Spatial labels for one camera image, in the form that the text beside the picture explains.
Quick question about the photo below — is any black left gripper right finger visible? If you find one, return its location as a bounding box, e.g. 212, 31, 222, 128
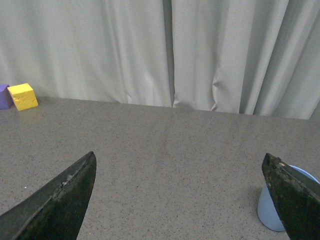
261, 153, 320, 240

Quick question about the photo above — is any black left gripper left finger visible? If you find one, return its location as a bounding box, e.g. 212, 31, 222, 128
0, 151, 97, 240

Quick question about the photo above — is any light blue cup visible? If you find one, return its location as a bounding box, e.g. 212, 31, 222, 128
257, 166, 320, 232

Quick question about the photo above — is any purple foam cube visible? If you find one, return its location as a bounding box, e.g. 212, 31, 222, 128
0, 84, 14, 110

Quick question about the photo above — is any yellow foam cube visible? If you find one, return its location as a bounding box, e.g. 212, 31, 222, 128
7, 83, 39, 111

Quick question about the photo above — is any grey-white curtain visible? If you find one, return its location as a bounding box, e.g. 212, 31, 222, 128
0, 0, 320, 121

